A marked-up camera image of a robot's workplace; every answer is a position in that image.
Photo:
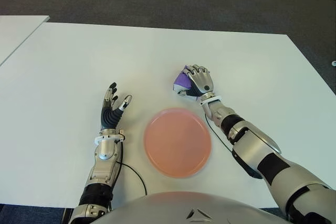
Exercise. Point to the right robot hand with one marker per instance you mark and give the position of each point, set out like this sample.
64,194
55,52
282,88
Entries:
202,82

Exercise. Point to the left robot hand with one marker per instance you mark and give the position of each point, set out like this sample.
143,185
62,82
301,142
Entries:
109,116

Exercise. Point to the purple tissue paper pack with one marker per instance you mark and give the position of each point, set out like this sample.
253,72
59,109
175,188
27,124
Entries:
181,81

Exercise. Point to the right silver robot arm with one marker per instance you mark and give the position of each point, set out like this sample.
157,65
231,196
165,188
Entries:
252,150

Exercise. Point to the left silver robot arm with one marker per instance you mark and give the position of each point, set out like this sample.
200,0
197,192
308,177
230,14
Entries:
103,161

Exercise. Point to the round pink plate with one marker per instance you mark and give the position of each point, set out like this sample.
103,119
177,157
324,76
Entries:
177,142

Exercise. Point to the silver robot torso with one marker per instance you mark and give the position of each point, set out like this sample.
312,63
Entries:
170,208

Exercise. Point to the white side table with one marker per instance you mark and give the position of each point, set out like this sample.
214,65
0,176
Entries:
15,32

